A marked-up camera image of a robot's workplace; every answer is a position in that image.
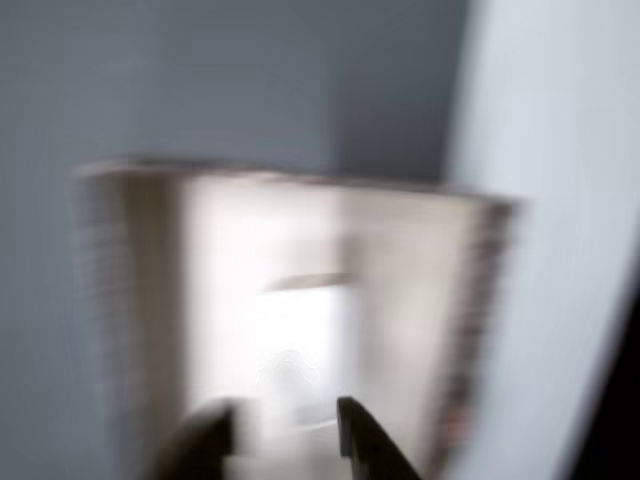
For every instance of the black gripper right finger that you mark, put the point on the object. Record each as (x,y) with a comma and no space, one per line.
(370,450)

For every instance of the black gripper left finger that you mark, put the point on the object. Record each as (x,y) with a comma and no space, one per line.
(200,445)

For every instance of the white rectangular block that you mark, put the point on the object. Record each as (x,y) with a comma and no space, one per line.
(300,325)

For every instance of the bark-print cardboard box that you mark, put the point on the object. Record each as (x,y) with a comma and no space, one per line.
(400,300)

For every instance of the grey desk mat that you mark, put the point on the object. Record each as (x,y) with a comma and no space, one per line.
(200,75)

